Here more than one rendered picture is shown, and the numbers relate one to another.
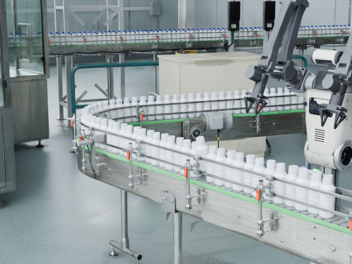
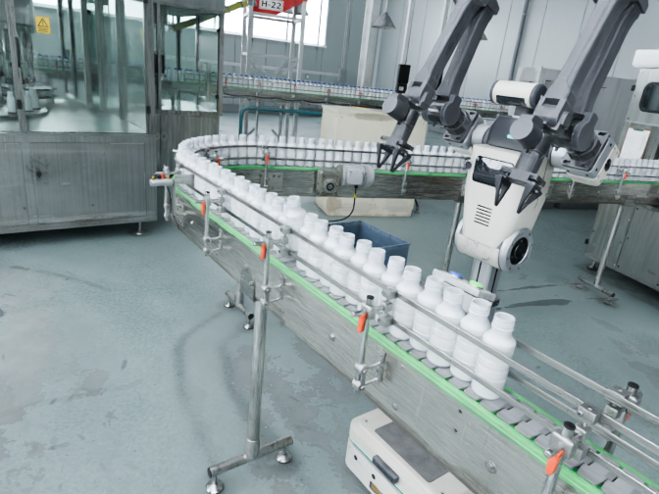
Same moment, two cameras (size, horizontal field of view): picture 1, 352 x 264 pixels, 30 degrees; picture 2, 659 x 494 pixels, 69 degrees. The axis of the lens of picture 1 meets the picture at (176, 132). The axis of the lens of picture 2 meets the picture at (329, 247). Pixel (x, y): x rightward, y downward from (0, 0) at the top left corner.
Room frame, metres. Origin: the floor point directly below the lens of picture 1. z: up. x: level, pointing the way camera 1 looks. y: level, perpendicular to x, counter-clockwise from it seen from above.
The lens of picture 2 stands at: (1.62, -0.28, 1.55)
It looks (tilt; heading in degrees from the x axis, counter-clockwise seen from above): 20 degrees down; 2
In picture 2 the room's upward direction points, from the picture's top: 6 degrees clockwise
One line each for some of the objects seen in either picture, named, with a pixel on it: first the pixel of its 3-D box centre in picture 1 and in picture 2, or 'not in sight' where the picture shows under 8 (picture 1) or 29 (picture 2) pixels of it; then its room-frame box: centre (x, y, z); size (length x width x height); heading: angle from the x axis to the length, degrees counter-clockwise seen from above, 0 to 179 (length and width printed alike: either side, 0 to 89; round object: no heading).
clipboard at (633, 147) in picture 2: not in sight; (633, 146); (6.04, -2.65, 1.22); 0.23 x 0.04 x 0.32; 22
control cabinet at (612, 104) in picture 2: not in sight; (585, 142); (9.10, -3.61, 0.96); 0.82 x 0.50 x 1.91; 112
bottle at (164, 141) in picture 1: (165, 150); (253, 208); (3.20, 0.05, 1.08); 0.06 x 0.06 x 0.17
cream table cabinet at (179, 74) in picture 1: (211, 107); (368, 161); (7.41, -0.41, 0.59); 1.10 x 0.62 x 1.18; 112
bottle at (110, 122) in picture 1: (111, 135); (201, 177); (3.57, 0.36, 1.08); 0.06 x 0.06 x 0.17
